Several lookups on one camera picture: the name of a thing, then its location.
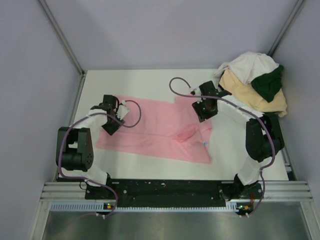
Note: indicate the pink t shirt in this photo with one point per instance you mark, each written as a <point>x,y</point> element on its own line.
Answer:
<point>161,129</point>

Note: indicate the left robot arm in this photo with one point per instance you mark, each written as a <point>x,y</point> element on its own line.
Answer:
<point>75,150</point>

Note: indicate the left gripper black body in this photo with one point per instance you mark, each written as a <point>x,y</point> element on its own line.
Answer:
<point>112,125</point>

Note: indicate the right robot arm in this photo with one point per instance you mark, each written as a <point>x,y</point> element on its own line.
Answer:
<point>263,135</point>

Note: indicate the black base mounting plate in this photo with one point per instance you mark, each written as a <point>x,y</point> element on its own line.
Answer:
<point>159,193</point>

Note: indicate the dark green t shirt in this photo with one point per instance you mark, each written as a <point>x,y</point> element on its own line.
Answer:
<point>268,84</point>

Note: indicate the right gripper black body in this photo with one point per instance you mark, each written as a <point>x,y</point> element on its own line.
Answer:
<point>202,110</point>

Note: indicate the right aluminium corner post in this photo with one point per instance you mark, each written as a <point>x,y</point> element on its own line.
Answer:
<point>297,8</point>

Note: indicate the aluminium frame rail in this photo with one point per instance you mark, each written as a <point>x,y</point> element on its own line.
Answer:
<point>275,191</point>

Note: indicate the aluminium corner post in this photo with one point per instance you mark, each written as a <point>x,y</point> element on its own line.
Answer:
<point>297,8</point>
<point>60,36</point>

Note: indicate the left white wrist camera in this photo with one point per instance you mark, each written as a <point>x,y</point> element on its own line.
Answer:
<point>122,110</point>

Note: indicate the grey slotted cable duct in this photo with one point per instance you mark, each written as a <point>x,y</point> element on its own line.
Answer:
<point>107,207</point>

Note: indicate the beige t shirt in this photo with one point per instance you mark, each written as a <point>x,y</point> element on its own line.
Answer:
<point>246,94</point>

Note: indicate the white t shirt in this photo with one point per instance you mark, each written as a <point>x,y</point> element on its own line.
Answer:
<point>248,66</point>

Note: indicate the left aluminium corner post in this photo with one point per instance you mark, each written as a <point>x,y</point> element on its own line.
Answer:
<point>60,36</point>

